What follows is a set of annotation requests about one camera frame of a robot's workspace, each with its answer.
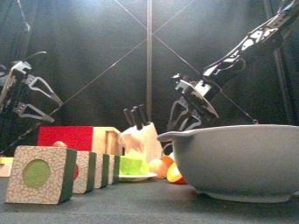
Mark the small red toy piece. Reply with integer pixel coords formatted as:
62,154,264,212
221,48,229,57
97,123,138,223
72,164,80,181

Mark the large grey mixing bowl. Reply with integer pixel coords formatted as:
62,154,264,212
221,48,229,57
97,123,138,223
156,124,299,204

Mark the black handled toy knife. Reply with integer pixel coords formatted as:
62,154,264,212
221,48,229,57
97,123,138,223
136,103,152,126
129,108,144,131
122,108,134,128

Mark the pale wooden knife block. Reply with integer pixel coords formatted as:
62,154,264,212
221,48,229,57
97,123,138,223
117,122,164,165

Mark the pale orange toy fruit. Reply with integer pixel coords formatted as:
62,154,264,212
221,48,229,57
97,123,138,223
148,157,170,179

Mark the thin diagonal brace wire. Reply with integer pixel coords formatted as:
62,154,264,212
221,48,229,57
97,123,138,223
0,0,196,156
110,0,259,125

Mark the red drawer front box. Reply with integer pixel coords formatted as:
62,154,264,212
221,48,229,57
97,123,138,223
36,125,94,152

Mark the vertical metal frame post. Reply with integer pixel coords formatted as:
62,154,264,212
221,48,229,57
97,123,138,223
144,0,154,123

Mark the green toy lettuce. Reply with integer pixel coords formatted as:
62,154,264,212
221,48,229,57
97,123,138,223
117,148,152,177

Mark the yellow beige toy block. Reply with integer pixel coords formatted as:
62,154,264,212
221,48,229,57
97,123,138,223
0,157,14,179

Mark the light wooden cabinet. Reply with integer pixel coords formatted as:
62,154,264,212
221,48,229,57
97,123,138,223
90,126,124,158

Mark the yellow red toy fruit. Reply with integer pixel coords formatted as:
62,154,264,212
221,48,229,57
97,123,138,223
165,162,189,186

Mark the wooden block with green circle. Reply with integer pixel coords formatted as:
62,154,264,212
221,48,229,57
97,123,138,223
4,145,78,206

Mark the dark side frame post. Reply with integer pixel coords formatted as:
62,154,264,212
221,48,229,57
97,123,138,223
263,0,297,126

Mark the small white plate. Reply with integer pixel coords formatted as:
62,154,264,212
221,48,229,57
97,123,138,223
117,171,158,183

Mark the small orange toy ball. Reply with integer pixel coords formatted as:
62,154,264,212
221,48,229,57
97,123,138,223
50,140,69,149

